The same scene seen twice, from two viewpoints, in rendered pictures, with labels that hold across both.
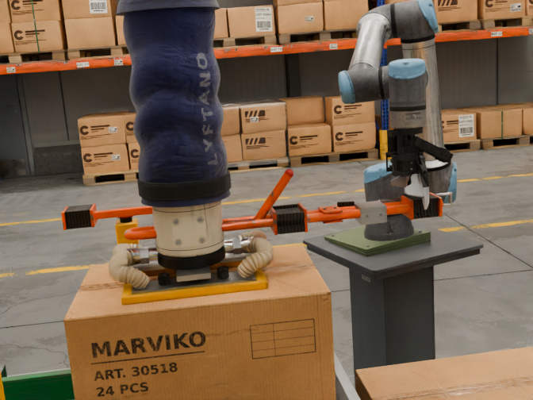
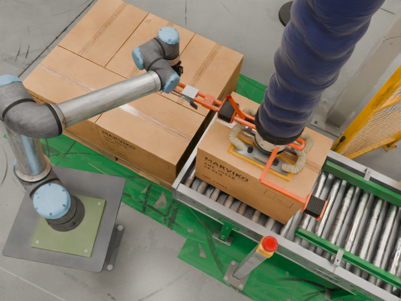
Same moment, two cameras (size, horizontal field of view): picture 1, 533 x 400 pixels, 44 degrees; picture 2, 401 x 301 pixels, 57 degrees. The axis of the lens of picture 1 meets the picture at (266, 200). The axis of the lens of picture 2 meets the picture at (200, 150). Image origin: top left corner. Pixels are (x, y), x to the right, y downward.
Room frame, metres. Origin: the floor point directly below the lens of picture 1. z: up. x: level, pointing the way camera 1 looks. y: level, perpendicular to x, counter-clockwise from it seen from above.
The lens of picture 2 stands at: (2.55, 0.33, 2.64)
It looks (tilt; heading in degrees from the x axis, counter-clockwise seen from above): 64 degrees down; 209
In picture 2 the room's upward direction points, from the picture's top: 7 degrees clockwise
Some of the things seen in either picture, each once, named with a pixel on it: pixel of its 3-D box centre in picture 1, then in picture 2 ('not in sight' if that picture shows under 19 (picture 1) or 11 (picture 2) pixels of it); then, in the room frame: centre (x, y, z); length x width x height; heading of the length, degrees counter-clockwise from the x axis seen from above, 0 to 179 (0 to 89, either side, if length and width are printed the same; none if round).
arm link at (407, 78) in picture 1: (407, 84); (168, 43); (1.67, -0.37, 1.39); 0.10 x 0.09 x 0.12; 164
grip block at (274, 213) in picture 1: (288, 218); (228, 110); (1.63, -0.05, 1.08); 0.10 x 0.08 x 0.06; 7
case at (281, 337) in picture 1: (205, 349); (259, 159); (1.60, 0.19, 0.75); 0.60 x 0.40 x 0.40; 95
